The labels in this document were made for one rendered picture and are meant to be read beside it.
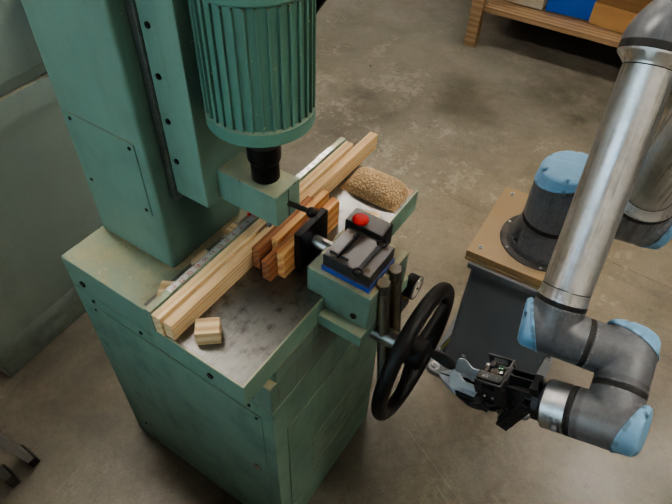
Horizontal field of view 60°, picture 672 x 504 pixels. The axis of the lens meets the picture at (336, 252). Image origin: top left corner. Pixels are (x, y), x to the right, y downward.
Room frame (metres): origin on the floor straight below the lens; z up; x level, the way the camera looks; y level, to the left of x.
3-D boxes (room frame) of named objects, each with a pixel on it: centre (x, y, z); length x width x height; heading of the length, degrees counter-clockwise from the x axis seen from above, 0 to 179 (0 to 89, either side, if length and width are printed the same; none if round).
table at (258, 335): (0.76, 0.03, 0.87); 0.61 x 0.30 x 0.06; 148
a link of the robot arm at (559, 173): (1.15, -0.58, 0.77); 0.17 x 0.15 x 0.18; 67
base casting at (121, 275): (0.86, 0.24, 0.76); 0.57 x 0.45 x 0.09; 58
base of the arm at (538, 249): (1.15, -0.58, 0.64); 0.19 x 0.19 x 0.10
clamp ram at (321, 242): (0.75, 0.02, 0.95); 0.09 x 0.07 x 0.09; 148
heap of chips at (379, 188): (0.98, -0.08, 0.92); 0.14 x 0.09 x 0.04; 58
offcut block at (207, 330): (0.57, 0.21, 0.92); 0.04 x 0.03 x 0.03; 98
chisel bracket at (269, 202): (0.81, 0.15, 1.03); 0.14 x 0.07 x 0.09; 58
